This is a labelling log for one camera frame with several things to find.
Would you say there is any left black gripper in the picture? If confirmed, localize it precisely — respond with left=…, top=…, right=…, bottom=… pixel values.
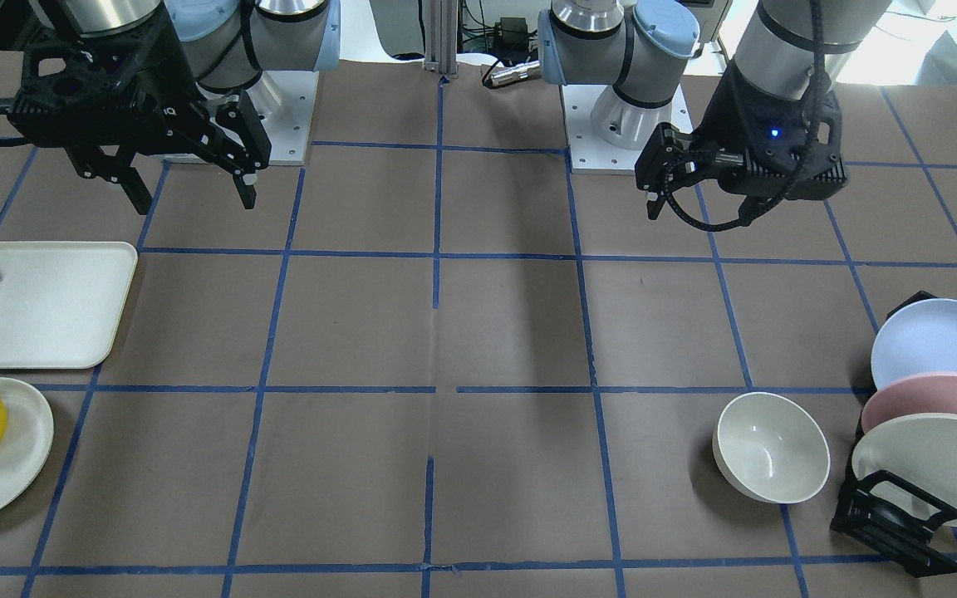
left=635, top=65, right=812, bottom=221

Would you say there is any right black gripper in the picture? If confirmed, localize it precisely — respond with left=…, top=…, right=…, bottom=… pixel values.
left=8, top=1, right=271, bottom=216

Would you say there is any white bowl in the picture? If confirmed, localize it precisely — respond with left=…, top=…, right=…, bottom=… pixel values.
left=711, top=391, right=831, bottom=504

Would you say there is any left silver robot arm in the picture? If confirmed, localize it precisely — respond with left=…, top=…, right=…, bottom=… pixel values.
left=537, top=1, right=889, bottom=232

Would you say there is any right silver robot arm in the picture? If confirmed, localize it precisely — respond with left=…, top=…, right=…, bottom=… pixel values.
left=5, top=1, right=341, bottom=214

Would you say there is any silver cylindrical connector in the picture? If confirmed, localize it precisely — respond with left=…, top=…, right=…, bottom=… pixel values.
left=481, top=60, right=542, bottom=90

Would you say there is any white rectangular tray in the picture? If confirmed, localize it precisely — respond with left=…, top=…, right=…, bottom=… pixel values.
left=0, top=241, right=138, bottom=370

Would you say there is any light blue plate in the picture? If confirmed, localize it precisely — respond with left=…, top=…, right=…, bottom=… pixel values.
left=870, top=298, right=957, bottom=390

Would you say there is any white round plate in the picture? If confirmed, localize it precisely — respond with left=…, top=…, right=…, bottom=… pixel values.
left=0, top=377, right=54, bottom=510

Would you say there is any pink plate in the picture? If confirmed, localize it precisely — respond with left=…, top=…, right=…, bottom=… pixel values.
left=861, top=372, right=957, bottom=433

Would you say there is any black dish rack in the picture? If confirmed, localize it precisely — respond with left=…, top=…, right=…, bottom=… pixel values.
left=829, top=291, right=957, bottom=577

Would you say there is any cream plate in rack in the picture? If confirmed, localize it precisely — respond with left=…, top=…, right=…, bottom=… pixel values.
left=851, top=413, right=957, bottom=526

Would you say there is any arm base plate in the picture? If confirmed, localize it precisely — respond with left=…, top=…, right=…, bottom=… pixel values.
left=561, top=85, right=694, bottom=175
left=244, top=71, right=320, bottom=166

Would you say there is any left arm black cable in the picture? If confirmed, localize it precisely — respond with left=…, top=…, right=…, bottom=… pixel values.
left=661, top=0, right=837, bottom=233

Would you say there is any aluminium frame post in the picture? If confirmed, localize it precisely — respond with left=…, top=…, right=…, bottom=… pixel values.
left=421, top=0, right=459, bottom=79

